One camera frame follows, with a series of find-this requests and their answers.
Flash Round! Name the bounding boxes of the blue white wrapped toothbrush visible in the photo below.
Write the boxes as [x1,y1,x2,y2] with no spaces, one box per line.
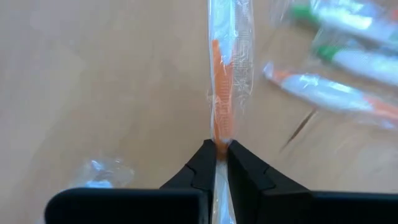
[67,156,135,190]

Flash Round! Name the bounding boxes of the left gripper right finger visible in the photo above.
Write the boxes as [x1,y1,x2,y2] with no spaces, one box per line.
[227,139,313,224]

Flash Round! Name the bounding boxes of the orange white toothbrush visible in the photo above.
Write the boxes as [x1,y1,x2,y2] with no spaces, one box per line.
[206,0,256,224]
[262,61,398,131]

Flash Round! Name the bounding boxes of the green white wrapped toothbrush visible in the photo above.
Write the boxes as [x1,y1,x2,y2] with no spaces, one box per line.
[313,42,398,88]
[290,0,398,49]

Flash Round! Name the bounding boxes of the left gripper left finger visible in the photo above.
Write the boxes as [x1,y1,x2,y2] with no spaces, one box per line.
[159,139,218,224]

